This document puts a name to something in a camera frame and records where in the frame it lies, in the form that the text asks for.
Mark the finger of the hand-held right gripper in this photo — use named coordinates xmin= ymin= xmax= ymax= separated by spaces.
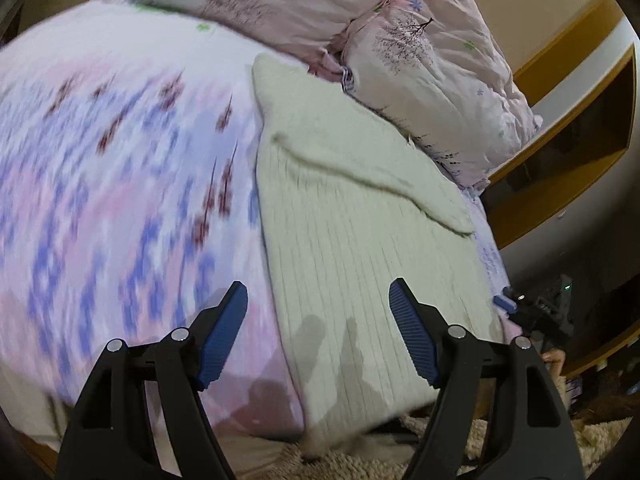
xmin=492 ymin=287 xmax=524 ymax=317

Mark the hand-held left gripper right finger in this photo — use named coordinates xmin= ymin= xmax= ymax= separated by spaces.
xmin=388 ymin=277 xmax=585 ymax=480

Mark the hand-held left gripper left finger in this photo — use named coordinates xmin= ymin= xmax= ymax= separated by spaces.
xmin=56 ymin=281 xmax=249 ymax=480

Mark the light green knitted blanket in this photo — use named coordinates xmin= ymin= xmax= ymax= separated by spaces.
xmin=251 ymin=52 xmax=507 ymax=461

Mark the person's right hand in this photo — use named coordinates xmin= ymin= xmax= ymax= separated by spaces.
xmin=542 ymin=350 xmax=567 ymax=379

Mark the yellow wooden bedside shelf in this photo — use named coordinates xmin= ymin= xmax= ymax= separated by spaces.
xmin=486 ymin=0 xmax=640 ymax=252

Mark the beige shaggy rug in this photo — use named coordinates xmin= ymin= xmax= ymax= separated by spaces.
xmin=277 ymin=410 xmax=632 ymax=480

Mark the floral bed sheet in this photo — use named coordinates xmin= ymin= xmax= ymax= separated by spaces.
xmin=0 ymin=0 xmax=512 ymax=461

